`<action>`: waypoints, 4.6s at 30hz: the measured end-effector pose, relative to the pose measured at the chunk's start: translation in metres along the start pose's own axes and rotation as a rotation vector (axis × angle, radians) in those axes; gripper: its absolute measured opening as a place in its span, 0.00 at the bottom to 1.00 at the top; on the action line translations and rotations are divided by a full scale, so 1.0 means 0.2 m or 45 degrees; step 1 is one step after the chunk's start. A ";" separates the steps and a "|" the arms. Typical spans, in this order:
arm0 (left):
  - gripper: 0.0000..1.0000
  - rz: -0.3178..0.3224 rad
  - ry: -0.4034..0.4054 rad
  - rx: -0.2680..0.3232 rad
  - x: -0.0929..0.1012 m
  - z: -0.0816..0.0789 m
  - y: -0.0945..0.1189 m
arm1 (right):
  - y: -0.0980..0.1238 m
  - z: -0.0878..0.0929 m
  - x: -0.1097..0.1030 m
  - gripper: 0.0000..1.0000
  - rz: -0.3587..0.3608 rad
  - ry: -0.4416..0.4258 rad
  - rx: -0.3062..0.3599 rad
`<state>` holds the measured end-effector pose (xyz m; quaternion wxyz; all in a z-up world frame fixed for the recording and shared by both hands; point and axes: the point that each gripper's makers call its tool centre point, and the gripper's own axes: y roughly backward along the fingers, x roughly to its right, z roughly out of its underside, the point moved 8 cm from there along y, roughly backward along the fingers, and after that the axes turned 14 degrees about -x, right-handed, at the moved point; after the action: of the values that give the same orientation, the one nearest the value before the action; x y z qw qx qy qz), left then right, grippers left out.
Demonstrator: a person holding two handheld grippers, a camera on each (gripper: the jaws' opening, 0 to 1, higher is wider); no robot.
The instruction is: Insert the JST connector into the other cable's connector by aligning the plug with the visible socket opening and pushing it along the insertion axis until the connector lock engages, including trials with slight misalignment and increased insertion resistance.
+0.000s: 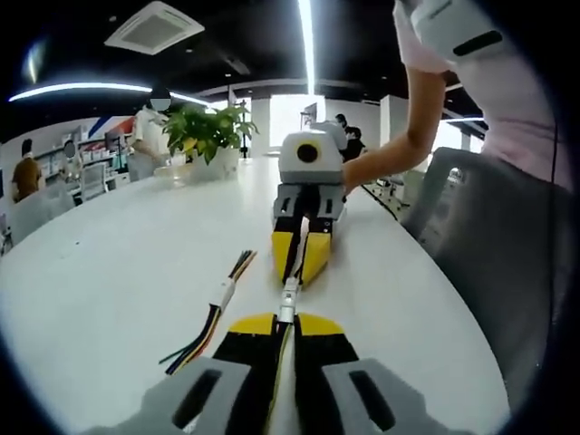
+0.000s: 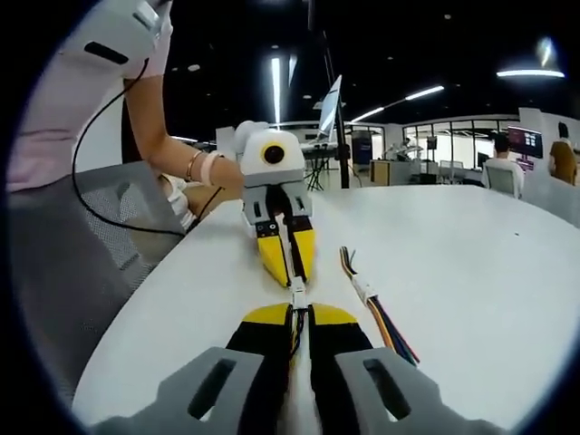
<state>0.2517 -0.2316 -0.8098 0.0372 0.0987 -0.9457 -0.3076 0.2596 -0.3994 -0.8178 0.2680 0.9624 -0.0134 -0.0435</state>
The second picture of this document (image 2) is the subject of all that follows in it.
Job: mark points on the wall monitor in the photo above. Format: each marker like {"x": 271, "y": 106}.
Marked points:
{"x": 525, "y": 141}

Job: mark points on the white chest device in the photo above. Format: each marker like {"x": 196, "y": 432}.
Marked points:
{"x": 109, "y": 41}

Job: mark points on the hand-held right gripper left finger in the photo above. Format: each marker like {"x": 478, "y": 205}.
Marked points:
{"x": 217, "y": 385}

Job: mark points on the white office chair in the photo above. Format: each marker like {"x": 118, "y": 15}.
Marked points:
{"x": 503, "y": 181}

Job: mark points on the tilted screen on stand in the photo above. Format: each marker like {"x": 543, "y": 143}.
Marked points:
{"x": 331, "y": 109}

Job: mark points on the person's white shorts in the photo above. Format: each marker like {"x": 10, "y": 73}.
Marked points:
{"x": 179, "y": 204}

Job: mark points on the black pole stand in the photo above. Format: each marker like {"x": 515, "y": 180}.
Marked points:
{"x": 337, "y": 118}

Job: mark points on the wooden cabinet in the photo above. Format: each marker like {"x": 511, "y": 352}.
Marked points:
{"x": 387, "y": 172}

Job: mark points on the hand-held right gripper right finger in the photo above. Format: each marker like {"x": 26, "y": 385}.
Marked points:
{"x": 371, "y": 389}

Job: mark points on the person's left hand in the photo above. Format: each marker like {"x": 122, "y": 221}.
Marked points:
{"x": 229, "y": 176}

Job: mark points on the person in pink shirt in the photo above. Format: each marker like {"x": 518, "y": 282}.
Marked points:
{"x": 68, "y": 122}

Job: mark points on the white wristband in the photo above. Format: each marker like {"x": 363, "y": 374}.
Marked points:
{"x": 210, "y": 167}

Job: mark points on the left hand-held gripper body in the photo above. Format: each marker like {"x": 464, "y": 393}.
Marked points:
{"x": 272, "y": 154}

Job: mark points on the straight ceiling light strip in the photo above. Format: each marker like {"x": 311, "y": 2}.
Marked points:
{"x": 275, "y": 88}

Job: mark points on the mesh office chair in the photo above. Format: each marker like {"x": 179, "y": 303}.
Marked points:
{"x": 81, "y": 254}

